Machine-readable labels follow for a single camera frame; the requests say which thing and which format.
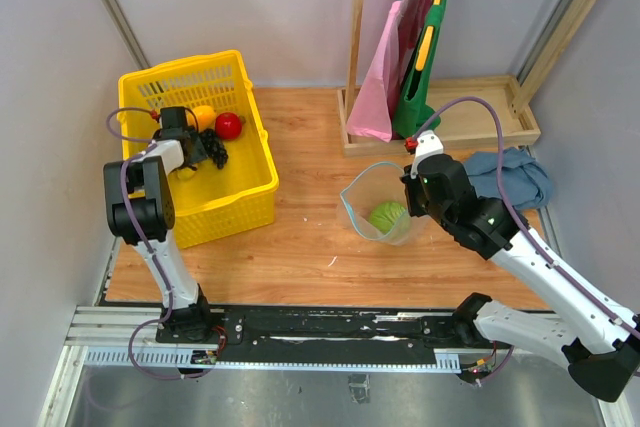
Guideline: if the blue crumpled cloth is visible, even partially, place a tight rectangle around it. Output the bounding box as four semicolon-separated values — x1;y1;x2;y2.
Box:
463;147;553;211

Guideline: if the purple cable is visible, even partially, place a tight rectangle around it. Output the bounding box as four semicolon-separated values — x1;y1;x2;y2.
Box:
407;95;640;388
105;106;216;381

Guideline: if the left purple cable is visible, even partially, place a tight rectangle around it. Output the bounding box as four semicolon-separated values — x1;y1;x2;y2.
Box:
105;106;216;381

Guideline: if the clear zip top bag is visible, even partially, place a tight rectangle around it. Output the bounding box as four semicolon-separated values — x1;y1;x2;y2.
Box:
339;161;431;246

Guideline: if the pink hanging bag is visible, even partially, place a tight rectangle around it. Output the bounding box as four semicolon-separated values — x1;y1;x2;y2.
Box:
346;0;401;142

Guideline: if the orange yellow mango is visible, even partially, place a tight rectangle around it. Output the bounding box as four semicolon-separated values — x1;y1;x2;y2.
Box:
186;105;216;132

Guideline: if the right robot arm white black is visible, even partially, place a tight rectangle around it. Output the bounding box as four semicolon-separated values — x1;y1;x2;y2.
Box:
401;153;639;402

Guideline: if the black grape bunch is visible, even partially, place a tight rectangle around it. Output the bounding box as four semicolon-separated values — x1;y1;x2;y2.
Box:
199;128;229;169

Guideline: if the dark red hanging bag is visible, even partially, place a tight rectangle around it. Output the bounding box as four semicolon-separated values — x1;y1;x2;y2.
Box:
398;0;431;67

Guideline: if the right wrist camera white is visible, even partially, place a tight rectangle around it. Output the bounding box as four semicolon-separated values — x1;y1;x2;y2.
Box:
405;130;444;170

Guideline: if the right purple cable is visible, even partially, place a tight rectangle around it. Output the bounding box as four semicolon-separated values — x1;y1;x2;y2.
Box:
407;95;640;388

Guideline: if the wooden rack tray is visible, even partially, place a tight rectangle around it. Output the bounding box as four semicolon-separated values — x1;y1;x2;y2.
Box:
337;0;598;157

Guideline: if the red pomegranate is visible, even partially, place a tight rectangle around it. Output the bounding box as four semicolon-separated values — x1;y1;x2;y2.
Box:
214;112;246;141

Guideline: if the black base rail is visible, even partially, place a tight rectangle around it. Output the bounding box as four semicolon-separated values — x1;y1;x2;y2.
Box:
149;302;516;373

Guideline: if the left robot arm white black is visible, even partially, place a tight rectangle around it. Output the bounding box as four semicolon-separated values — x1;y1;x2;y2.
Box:
103;106;214;343

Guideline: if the green cabbage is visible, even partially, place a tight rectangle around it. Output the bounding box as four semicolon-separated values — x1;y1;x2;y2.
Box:
368;201;410;235

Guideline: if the yellow plastic basket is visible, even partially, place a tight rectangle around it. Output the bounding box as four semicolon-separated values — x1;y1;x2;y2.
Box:
117;50;279;249

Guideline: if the green hanging bag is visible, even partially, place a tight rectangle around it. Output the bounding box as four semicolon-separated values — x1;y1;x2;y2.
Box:
392;0;447;139

